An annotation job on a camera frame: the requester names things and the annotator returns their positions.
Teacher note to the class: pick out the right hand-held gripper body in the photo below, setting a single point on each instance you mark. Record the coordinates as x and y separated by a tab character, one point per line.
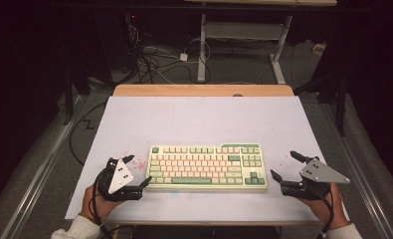
320	172

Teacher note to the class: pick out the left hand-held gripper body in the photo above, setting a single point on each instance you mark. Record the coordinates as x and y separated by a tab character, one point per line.
119	177

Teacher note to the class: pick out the green and cream keyboard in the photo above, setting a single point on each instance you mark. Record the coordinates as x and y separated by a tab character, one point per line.
200	162

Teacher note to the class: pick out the person's left hand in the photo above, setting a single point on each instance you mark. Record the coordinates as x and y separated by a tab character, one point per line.
94	205

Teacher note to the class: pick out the person's right hand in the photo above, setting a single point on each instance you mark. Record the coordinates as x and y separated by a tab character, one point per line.
330	209

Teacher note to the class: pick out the black metal stand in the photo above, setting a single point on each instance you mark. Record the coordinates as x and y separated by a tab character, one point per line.
68	99
341	106

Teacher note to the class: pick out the wooden table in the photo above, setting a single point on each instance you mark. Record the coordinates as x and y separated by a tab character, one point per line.
200	90

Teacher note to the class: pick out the small white floor box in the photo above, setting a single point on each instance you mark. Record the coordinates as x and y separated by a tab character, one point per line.
319	49

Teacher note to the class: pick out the white power adapter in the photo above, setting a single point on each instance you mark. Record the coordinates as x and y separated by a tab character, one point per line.
183	57

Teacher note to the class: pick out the dark device with red light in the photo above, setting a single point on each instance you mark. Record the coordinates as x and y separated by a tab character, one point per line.
132	26

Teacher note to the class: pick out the metal floor rail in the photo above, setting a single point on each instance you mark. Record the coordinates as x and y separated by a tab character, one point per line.
363	186
38	179

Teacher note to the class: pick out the white table frame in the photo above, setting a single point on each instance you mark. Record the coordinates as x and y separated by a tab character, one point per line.
243	31

